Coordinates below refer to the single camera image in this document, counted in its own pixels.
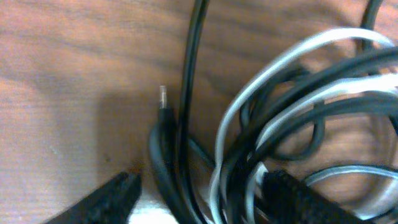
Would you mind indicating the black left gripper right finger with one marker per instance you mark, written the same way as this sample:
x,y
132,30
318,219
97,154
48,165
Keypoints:
x,y
288,200

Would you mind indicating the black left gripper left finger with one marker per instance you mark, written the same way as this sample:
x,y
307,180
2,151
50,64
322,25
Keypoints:
x,y
111,203

